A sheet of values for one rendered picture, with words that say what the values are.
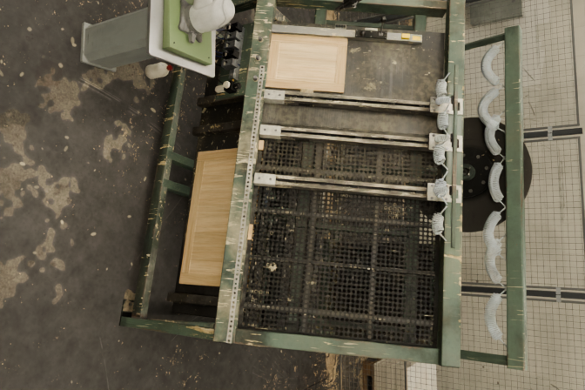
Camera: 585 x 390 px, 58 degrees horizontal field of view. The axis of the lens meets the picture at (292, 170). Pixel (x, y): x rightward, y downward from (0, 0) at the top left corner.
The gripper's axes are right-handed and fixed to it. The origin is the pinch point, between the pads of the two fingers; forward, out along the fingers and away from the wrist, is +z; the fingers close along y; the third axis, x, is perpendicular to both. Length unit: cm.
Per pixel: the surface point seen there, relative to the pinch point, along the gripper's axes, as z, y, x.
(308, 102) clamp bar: 24, -54, 6
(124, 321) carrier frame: 123, -185, 77
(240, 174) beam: 48, -99, 38
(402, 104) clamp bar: -7, -55, -42
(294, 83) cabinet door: 33, -39, 10
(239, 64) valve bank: 53, -27, 39
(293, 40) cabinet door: 34.1, -10.0, 10.8
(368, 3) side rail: 4.4, 14.8, -26.7
